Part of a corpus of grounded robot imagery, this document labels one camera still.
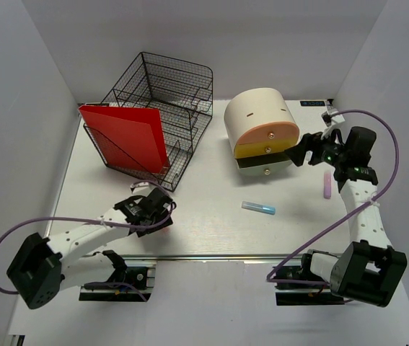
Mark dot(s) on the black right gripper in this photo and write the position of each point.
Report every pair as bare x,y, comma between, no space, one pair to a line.
298,153

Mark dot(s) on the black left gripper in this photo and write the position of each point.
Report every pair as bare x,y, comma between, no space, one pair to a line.
151,229

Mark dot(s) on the pale green bottom drawer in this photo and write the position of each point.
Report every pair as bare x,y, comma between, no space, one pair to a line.
263,165

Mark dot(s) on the pink highlighter pen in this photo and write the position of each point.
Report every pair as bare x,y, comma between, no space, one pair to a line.
327,185

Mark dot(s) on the orange top drawer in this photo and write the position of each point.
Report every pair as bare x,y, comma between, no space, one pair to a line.
282,134

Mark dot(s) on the yellow drawer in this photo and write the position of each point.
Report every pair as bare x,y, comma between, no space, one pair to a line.
258,149

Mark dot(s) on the blue clear highlighter pen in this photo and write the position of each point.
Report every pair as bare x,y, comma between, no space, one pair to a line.
266,209

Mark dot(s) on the red A4 file folder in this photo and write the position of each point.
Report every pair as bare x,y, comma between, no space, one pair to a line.
129,137

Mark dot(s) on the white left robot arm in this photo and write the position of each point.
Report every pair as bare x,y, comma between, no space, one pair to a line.
44,266

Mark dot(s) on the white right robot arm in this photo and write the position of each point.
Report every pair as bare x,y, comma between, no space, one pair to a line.
370,268

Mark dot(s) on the cream drawer cabinet shell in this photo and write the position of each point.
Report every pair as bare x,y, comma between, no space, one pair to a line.
252,108

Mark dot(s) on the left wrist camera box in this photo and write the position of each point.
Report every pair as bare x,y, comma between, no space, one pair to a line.
141,188

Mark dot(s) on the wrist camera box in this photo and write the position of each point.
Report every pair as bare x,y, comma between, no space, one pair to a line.
141,188
333,120

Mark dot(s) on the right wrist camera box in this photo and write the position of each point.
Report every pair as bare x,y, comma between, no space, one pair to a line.
333,120

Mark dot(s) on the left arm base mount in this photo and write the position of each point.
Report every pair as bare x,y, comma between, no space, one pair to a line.
134,284

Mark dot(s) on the black wire mesh file rack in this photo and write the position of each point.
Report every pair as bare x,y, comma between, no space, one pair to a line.
182,91

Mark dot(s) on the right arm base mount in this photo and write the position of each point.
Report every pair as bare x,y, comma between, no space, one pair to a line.
291,292

